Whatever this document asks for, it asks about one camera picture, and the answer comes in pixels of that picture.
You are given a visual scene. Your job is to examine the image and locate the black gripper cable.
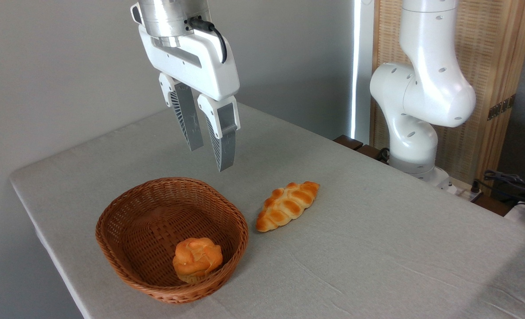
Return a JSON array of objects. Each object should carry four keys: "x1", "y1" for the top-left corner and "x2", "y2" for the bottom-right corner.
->
[{"x1": 186, "y1": 17, "x2": 228, "y2": 64}]

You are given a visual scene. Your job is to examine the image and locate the grey tablecloth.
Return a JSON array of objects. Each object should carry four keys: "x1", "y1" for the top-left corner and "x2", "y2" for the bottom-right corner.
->
[{"x1": 9, "y1": 101, "x2": 525, "y2": 319}]

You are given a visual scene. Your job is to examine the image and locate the long braided bread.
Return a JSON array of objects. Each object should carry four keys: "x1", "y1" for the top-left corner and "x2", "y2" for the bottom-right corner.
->
[{"x1": 256, "y1": 181, "x2": 320, "y2": 233}]

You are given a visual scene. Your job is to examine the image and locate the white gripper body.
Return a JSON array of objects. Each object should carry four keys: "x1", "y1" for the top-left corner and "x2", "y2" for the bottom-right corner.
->
[{"x1": 138, "y1": 24, "x2": 240, "y2": 102}]

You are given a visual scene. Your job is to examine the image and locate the dark metal screen hinge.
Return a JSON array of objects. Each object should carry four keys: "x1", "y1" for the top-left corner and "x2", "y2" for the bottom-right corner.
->
[{"x1": 487, "y1": 94, "x2": 517, "y2": 121}]

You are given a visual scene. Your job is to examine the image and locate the brown woven wicker basket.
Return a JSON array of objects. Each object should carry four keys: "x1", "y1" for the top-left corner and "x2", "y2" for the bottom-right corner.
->
[{"x1": 95, "y1": 177, "x2": 249, "y2": 304}]

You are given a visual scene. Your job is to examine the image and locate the black cable bundle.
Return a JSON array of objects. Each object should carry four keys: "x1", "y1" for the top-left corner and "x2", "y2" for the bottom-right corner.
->
[{"x1": 473, "y1": 170, "x2": 525, "y2": 209}]

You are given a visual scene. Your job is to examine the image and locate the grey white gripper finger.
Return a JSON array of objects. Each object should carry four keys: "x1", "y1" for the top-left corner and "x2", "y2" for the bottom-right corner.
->
[
  {"x1": 197, "y1": 94, "x2": 241, "y2": 172},
  {"x1": 158, "y1": 73, "x2": 205, "y2": 152}
]

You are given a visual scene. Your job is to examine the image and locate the dark wooden furniture edge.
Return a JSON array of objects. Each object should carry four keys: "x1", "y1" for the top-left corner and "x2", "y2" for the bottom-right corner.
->
[{"x1": 333, "y1": 134, "x2": 390, "y2": 164}]

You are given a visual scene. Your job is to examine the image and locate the round puff bread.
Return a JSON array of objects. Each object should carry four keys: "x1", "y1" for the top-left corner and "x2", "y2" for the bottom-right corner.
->
[{"x1": 172, "y1": 237, "x2": 224, "y2": 284}]

